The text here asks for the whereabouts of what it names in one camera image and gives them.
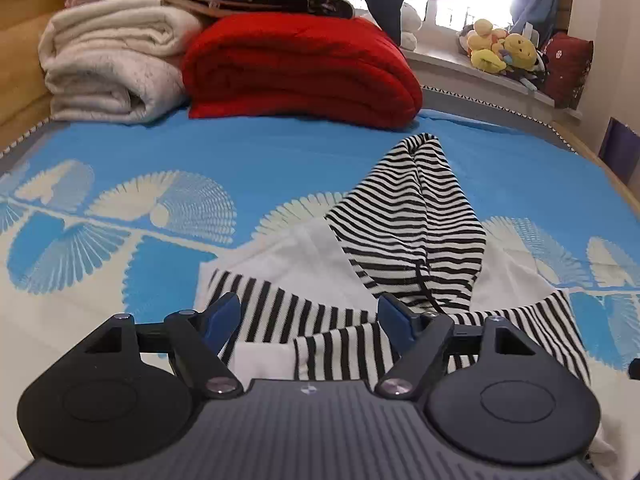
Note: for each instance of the purple box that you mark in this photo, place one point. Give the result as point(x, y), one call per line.
point(622, 147)

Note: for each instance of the white striped small garment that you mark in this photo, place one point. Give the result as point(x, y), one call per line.
point(410, 210)

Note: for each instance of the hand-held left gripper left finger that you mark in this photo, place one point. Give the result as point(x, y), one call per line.
point(222, 312)

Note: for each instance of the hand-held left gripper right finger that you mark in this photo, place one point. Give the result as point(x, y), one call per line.
point(396, 315)

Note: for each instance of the red folded blanket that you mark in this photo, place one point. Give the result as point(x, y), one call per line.
point(300, 70)

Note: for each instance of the white window sill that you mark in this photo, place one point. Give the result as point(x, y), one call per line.
point(450, 67)

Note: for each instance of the white plush toy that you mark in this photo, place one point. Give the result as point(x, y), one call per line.
point(411, 25)

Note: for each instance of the yellow plush toy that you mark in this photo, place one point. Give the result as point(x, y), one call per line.
point(520, 50)
point(482, 28)
point(487, 61)

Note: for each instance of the cream folded blanket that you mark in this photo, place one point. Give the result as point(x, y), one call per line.
point(110, 60)

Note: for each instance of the red cushion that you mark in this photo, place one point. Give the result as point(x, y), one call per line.
point(567, 70)

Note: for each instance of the blue cream patterned bed sheet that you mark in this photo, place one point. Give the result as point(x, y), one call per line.
point(280, 160)

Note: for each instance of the dark blue shark plush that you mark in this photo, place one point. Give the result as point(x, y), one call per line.
point(390, 5)

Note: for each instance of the dark patterned folded quilt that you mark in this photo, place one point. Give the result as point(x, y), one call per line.
point(280, 4)

